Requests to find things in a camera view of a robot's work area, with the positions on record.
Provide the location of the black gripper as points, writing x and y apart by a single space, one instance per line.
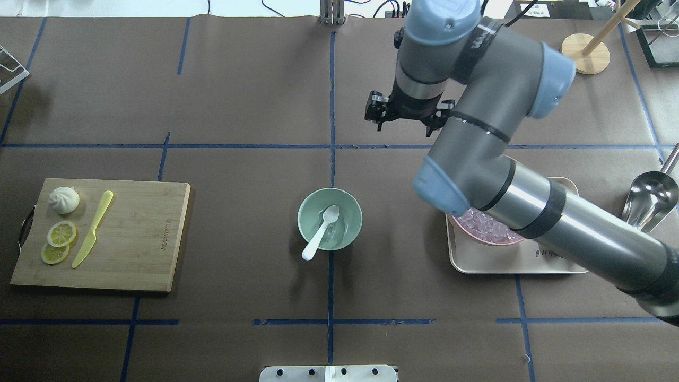
407 107

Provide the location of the white plastic spoon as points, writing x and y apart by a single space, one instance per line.
330 215

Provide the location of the single clear ice cube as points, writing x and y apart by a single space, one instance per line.
331 232

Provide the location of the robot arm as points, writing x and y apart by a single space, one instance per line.
474 80

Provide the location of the pile of clear ice cubes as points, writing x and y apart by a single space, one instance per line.
485 225

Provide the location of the mint green bowl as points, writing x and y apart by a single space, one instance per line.
349 223

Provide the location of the pink bowl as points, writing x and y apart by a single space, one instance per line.
488 236

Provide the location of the stainless steel ice scoop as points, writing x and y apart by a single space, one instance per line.
652 196

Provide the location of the black power strip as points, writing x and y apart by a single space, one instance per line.
399 10

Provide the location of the cream rectangular tray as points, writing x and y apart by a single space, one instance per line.
472 256

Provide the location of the wooden mug tree stand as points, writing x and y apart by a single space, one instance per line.
589 53

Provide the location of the bamboo cutting board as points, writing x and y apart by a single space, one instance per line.
138 239

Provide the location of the yellow plastic knife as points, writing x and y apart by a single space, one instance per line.
91 235

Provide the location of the upper lemon slice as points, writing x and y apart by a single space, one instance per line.
62 234

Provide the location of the lemon slice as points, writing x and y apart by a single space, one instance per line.
62 234
54 255

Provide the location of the lower lemon slice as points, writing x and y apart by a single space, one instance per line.
54 255

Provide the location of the aluminium frame post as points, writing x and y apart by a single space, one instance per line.
332 12

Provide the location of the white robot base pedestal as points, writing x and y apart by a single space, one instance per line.
369 372

